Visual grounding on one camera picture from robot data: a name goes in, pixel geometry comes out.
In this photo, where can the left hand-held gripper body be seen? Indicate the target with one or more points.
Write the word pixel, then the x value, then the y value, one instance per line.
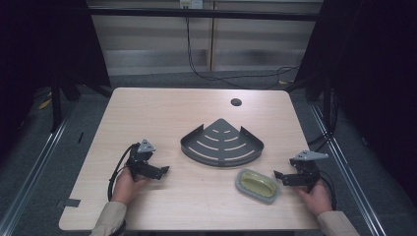
pixel 141 162

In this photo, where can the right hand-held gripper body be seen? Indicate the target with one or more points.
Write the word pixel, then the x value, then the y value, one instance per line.
pixel 306 170

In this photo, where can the person's left hand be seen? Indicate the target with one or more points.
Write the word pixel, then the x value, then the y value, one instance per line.
pixel 126 188

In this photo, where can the person's right hand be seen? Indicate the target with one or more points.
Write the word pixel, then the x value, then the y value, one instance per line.
pixel 316 200

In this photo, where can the grey soap dish yellow insert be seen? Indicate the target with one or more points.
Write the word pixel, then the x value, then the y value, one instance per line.
pixel 257 185

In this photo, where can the dark grey corner shelf rack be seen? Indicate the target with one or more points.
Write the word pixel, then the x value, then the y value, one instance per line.
pixel 221 144

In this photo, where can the black tape strip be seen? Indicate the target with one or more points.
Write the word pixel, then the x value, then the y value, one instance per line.
pixel 80 137

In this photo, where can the black metal stand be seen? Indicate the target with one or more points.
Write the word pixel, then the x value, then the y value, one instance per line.
pixel 327 105
pixel 56 108

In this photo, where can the grey tape strip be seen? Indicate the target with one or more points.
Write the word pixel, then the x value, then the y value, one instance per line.
pixel 71 203

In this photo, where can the black round table grommet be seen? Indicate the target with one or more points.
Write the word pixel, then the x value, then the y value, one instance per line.
pixel 236 102

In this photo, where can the yellow floor tape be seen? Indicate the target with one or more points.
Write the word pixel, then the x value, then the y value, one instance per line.
pixel 45 104

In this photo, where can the dark curtain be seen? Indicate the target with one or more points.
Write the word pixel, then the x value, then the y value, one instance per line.
pixel 46 42
pixel 373 65

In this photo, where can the black horizontal bar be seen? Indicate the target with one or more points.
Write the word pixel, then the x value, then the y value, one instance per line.
pixel 196 14

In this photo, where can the metal floor rail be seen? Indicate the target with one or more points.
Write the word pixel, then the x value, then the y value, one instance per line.
pixel 29 177
pixel 354 187

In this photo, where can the white wall outlet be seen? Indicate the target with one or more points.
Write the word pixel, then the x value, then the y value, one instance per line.
pixel 191 3

